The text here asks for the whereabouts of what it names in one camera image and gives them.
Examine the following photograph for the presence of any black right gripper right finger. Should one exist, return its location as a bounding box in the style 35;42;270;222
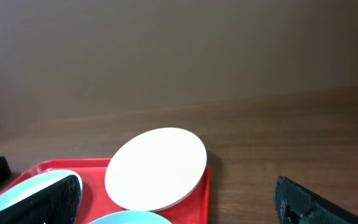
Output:
273;176;358;224

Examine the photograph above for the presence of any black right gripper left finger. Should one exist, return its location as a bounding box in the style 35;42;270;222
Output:
0;175;82;224

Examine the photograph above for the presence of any light blue plate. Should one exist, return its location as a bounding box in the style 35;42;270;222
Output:
90;210;172;224
0;169;83;211

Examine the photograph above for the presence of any white round plate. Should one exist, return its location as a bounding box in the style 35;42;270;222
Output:
104;128;207;211

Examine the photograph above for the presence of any red plastic tray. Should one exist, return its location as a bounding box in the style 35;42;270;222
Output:
2;158;211;224

